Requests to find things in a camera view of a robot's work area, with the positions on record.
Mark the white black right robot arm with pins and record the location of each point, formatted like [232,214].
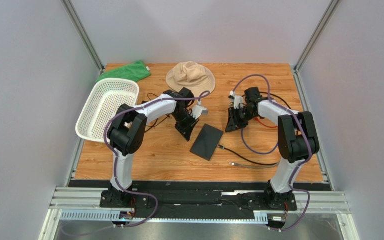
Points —
[297,139]

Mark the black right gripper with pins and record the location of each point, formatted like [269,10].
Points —
[236,116]

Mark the black Mercury network switch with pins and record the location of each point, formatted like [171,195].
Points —
[207,141]

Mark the white perforated plastic basket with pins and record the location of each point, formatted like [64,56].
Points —
[102,105]

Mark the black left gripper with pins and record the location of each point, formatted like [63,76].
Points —
[187,131]

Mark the aluminium front rail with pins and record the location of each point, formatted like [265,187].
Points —
[81,204]

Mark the beige bucket hat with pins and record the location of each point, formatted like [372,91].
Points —
[191,75]

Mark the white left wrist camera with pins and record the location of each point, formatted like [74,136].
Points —
[199,110]

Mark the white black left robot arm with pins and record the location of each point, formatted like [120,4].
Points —
[124,135]

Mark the black power adapter with cord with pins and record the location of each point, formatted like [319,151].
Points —
[154,109]

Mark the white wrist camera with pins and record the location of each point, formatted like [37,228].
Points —
[199,110]
[237,100]

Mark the green cloth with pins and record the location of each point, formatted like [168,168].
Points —
[135,72]

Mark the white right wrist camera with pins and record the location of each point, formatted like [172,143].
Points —
[237,100]

